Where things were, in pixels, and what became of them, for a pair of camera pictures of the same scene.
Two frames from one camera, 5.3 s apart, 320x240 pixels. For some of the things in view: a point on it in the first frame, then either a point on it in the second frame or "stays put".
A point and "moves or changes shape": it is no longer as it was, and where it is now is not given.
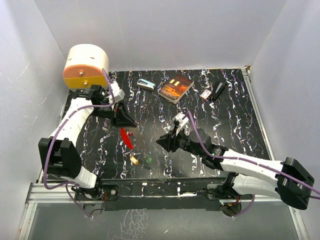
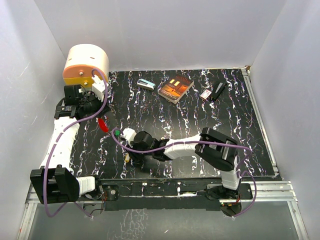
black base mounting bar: [188, 194] stays put
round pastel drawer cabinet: [85, 65] stays put
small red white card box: [206, 94] stays put
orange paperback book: [175, 88] stays put
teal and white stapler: [145, 84] stays put
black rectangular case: [218, 91] stays put
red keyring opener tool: [126, 136] moves or changes shape
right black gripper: [169, 141] -> [135, 155]
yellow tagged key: [134, 160] moves or changes shape
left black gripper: [119, 117] -> [100, 103]
